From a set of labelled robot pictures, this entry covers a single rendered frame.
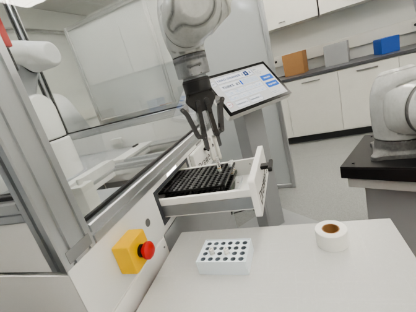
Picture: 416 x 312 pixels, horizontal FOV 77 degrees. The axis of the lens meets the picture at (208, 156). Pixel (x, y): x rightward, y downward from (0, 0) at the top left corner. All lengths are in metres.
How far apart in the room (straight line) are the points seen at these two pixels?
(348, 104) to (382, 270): 3.19
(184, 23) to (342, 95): 3.29
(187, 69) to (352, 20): 3.81
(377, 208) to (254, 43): 1.71
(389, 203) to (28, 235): 1.02
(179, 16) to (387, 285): 0.62
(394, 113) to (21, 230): 0.97
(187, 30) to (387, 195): 0.84
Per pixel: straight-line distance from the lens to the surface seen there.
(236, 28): 2.45
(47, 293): 0.65
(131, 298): 0.71
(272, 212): 1.98
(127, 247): 0.61
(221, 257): 0.67
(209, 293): 0.65
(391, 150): 1.03
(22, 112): 0.53
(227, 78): 1.69
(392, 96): 0.97
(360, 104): 3.76
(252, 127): 1.73
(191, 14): 0.51
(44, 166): 0.54
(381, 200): 1.09
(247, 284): 0.64
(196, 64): 0.70
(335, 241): 0.67
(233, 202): 0.73
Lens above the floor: 1.20
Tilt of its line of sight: 16 degrees down
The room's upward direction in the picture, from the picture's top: 16 degrees counter-clockwise
